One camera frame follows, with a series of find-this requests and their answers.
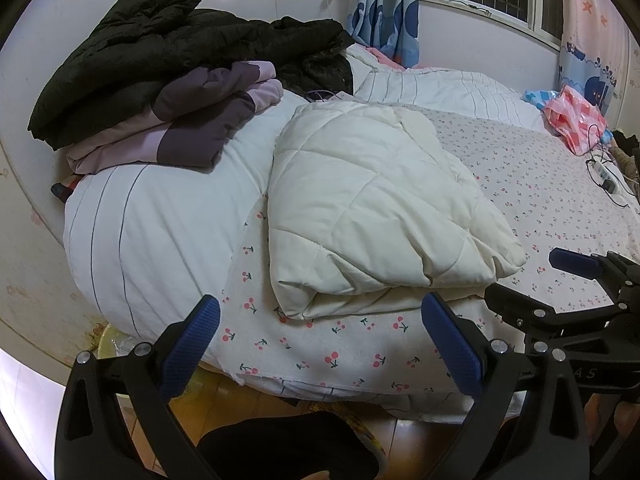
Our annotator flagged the purple jacket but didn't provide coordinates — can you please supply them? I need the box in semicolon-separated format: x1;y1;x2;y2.
66;60;285;176

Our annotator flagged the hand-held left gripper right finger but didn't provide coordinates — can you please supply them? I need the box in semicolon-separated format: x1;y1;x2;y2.
421;291;592;480

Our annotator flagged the person's black clothed leg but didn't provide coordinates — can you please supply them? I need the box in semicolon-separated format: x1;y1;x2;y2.
197;410;381;480

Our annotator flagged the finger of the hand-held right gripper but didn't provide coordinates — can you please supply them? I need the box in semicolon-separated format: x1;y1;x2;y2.
484;282;627;344
548;247;640;312

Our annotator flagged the pink checked plastic bag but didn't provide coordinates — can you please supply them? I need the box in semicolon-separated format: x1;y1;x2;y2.
542;85;610;157

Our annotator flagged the khaki garment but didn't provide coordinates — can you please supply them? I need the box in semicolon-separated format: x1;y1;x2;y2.
612;147;640;181

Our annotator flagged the person's right hand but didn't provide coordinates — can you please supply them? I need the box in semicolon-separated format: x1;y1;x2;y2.
585;392;640;456

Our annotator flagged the white power strip with cables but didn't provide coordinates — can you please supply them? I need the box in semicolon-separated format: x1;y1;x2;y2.
582;122;640;208

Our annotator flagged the blue checked cloth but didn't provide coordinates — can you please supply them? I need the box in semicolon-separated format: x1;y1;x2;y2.
523;88;563;111

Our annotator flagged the cream quilted jacket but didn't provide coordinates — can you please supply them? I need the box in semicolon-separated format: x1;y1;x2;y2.
267;101;527;322

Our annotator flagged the whale print curtain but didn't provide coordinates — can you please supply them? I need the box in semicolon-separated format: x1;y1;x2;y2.
557;0;631;121
346;0;421;70

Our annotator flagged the white striped duvet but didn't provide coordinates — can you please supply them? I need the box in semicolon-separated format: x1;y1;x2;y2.
64;45;551;416

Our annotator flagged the pink blanket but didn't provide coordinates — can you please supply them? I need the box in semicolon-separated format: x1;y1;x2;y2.
365;46;408;70

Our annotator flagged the black puffer jacket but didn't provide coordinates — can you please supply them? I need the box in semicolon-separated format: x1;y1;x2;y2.
27;0;216;151

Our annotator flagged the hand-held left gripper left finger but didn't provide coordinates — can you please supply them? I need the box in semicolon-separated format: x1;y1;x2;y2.
52;294;236;480

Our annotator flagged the cherry print bed sheet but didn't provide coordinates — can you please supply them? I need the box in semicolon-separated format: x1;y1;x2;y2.
220;105;640;401

